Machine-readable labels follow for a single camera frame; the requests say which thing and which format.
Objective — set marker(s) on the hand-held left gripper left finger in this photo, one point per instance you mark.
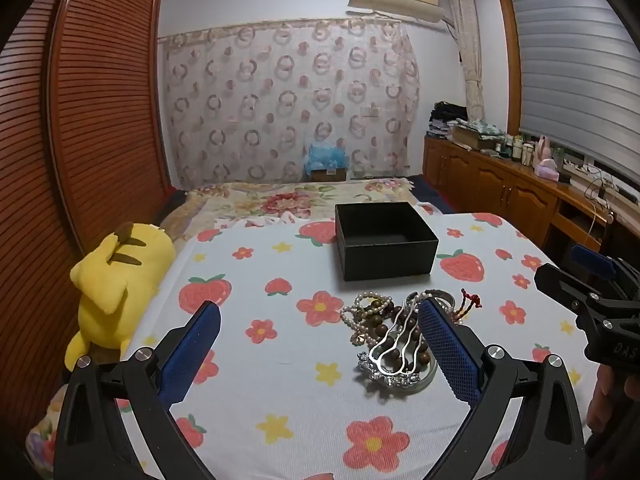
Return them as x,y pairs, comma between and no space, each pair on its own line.
192,345

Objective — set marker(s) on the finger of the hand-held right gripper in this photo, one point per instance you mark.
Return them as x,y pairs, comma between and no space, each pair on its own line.
560,280
592,260

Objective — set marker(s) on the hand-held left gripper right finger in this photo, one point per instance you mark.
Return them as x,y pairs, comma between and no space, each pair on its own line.
450,355

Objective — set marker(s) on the silver bangle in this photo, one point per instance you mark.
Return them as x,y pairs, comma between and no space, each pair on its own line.
445,297

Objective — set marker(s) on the rhinestone hair clip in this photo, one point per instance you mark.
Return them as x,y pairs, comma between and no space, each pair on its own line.
372,371

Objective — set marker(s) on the black cardboard box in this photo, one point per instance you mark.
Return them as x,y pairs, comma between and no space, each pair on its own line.
390,260

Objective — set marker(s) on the person's right hand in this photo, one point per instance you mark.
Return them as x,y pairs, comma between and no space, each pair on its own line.
602,400

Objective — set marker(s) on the yellow plush toy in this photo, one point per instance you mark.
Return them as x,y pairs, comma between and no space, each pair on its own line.
120,285

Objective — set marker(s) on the white power strip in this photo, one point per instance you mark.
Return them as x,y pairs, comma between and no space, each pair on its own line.
582,166

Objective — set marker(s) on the strawberry flower printed sheet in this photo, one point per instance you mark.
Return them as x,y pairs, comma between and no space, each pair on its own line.
280,390

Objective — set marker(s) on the pink tissue box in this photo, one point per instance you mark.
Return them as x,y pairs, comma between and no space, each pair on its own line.
548,170

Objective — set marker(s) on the wooden cabinet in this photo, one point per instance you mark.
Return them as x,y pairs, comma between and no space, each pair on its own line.
500,180

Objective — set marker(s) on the pink figurine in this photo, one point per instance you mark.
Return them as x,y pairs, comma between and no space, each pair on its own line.
545,147

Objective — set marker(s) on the row of cosmetic bottles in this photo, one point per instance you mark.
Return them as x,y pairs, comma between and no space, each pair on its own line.
515,149

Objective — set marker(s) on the dark blue bed sheet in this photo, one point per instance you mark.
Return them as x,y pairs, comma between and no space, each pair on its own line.
425,192

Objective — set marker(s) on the floral blanket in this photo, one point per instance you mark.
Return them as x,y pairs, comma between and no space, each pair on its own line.
270,202

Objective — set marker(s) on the flat cardboard box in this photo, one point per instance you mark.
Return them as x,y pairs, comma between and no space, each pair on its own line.
470,139

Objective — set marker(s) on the green patterned cloth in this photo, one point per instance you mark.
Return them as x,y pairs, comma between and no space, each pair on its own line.
482,127

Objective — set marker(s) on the grey window blind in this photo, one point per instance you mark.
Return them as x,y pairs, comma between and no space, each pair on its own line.
575,70

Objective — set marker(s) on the pile of dark clothes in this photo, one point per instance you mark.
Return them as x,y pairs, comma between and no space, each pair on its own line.
447,112

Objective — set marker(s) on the brown cardboard box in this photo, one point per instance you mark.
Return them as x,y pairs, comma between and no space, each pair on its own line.
327,175

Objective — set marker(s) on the blue plastic bag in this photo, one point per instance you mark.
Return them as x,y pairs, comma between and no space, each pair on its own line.
325,157

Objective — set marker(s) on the beige side curtain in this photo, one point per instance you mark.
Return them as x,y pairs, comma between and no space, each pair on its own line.
470,60

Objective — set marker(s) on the wooden louvered wardrobe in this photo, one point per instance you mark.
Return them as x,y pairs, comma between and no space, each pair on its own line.
100,110

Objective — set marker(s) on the circle patterned curtain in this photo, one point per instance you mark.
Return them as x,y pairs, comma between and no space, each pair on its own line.
280,100

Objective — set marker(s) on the wooden window frame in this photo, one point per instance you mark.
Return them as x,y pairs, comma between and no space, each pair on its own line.
510,60

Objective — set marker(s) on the white wall switch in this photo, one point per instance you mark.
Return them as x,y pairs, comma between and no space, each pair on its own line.
371,110

